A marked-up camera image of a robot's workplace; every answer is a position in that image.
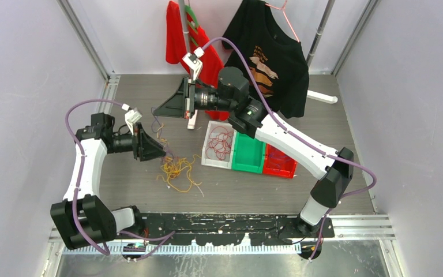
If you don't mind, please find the red wire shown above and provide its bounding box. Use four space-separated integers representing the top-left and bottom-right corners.
205 126 234 162

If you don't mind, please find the black printed t-shirt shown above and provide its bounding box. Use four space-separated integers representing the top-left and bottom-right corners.
223 1 310 118

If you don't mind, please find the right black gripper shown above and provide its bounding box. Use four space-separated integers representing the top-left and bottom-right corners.
153 77 234 120

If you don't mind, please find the red t-shirt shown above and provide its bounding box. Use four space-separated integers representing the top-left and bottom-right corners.
166 1 232 122

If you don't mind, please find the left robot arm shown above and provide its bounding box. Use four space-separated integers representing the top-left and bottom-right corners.
50 110 166 250

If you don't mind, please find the green clothes hanger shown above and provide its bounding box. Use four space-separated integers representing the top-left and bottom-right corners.
185 5 199 47

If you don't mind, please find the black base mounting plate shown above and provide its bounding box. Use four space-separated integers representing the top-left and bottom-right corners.
117 213 319 246

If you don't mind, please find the pink clothes hanger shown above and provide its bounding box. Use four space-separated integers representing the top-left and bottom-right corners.
265 0 300 43

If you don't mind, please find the metal clothes rack pole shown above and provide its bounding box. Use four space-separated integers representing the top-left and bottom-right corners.
177 0 194 53

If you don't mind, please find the red plastic bin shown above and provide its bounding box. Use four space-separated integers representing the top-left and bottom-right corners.
262 144 298 178

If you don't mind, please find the colourful wire bundle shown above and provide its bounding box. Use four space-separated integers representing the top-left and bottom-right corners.
156 152 203 194

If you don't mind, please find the right metal rack pole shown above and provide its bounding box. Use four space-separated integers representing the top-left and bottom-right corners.
306 0 336 67

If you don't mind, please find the green plastic bin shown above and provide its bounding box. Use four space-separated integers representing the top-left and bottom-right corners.
231 132 266 174

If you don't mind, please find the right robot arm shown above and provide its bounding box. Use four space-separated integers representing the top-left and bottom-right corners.
153 67 354 237

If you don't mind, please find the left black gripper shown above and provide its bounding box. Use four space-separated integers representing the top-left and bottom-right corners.
107 122 167 161

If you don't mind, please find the white plastic bin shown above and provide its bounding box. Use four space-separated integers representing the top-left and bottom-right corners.
201 121 236 170

